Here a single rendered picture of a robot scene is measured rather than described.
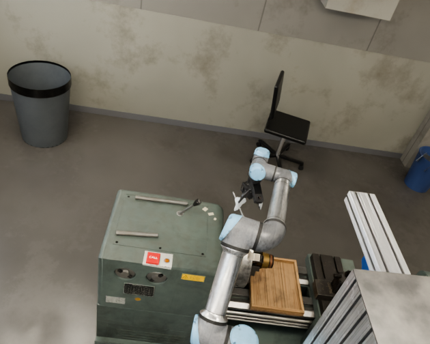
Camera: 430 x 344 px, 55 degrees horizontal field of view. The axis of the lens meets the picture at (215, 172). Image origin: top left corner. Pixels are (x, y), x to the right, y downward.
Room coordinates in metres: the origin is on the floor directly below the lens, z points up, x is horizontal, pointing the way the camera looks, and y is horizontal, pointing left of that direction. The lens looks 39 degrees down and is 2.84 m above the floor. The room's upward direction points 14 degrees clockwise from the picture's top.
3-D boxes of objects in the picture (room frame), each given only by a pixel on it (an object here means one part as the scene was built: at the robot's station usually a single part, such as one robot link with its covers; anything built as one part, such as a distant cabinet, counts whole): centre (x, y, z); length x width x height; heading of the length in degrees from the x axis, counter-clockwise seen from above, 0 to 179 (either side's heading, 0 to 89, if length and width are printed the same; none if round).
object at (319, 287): (1.48, -0.80, 1.00); 0.20 x 0.10 x 0.05; 98
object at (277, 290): (1.52, -0.50, 0.89); 0.36 x 0.30 x 0.04; 8
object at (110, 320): (1.41, 0.16, 0.43); 0.60 x 0.48 x 0.86; 98
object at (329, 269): (1.55, -0.82, 0.95); 0.43 x 0.18 x 0.04; 8
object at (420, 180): (4.15, -2.37, 0.24); 0.42 x 0.38 x 0.48; 106
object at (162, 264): (1.20, 0.16, 1.23); 0.13 x 0.08 x 0.06; 98
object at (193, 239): (1.40, 0.16, 1.06); 0.59 x 0.48 x 0.39; 98
